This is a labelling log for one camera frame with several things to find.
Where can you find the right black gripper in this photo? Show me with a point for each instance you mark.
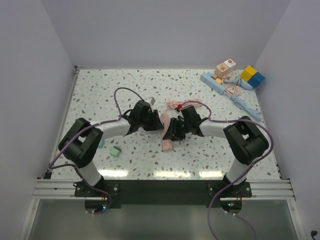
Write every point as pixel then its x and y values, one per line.
pixel 173 133

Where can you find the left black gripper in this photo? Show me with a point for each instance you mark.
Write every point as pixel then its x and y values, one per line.
pixel 156 124

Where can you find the pink power strip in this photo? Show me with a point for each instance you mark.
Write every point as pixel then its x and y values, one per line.
pixel 166 144

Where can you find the green plug adapter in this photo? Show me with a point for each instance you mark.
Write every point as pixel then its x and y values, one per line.
pixel 115 151

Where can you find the light blue plug adapter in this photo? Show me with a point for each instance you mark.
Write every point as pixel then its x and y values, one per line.
pixel 101 144

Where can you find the blue power strip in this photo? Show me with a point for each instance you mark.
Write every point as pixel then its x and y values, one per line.
pixel 212 83

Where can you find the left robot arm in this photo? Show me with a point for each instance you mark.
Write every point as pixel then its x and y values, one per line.
pixel 81 142

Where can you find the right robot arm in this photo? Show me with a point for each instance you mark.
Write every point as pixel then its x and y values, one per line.
pixel 246 141

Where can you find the peach cube socket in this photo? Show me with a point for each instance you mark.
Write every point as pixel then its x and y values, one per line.
pixel 225 68

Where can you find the yellow and blue cube socket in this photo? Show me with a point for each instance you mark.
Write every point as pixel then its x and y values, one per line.
pixel 252 77

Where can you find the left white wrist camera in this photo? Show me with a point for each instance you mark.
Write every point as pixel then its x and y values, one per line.
pixel 150 100

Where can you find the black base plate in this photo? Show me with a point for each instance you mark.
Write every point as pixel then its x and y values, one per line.
pixel 113 194

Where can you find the aluminium frame rail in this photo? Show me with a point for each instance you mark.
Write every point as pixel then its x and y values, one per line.
pixel 260 189

